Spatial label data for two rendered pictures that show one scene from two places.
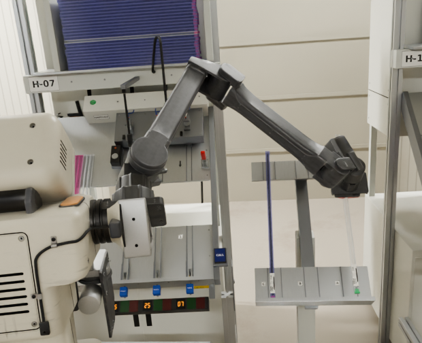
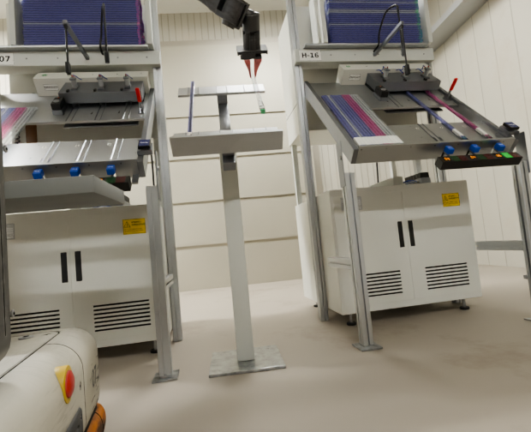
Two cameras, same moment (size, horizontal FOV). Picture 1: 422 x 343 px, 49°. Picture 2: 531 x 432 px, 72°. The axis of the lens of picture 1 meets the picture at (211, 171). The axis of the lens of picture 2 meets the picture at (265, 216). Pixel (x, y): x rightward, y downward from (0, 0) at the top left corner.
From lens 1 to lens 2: 1.12 m
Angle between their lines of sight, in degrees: 24
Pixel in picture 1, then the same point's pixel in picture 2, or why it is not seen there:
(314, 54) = (256, 165)
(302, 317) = (229, 213)
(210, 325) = (146, 277)
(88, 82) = (42, 59)
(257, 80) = (214, 184)
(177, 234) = (106, 143)
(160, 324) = (92, 278)
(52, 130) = not seen: outside the picture
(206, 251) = (133, 150)
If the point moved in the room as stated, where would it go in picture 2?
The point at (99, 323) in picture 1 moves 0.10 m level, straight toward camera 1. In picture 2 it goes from (20, 281) to (17, 282)
